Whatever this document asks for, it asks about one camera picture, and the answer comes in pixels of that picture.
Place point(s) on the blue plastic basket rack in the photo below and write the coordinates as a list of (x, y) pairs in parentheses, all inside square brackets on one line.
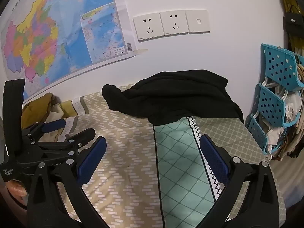
[(276, 66)]

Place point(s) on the small black pouch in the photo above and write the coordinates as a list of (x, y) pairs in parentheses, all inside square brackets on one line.
[(293, 22)]

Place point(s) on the beige cloth bag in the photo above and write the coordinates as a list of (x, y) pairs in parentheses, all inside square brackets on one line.
[(288, 144)]

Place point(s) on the cream cloth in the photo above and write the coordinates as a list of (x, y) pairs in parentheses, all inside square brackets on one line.
[(55, 114)]

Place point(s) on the clear tape strip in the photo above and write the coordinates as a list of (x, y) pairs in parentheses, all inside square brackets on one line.
[(141, 51)]

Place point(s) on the white wall socket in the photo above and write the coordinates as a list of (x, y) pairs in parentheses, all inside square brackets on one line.
[(148, 27), (174, 23)]

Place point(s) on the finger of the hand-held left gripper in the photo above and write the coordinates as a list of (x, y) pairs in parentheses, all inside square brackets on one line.
[(83, 134), (55, 124)]

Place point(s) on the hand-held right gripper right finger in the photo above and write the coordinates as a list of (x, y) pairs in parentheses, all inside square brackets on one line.
[(215, 159)]

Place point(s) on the person's left hand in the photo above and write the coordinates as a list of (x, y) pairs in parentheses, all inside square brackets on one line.
[(16, 191)]

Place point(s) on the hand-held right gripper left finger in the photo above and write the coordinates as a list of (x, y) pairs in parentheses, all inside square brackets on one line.
[(91, 161)]

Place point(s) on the patterned patchwork bedsheet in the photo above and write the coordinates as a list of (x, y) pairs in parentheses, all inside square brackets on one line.
[(123, 135)]

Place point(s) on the colourful wall map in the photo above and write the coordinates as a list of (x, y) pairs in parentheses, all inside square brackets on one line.
[(59, 28)]

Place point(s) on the black garment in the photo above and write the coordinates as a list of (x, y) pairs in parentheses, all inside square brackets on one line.
[(178, 95)]

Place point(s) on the crumpled white plastic bag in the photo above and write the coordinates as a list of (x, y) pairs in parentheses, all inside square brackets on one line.
[(293, 106)]

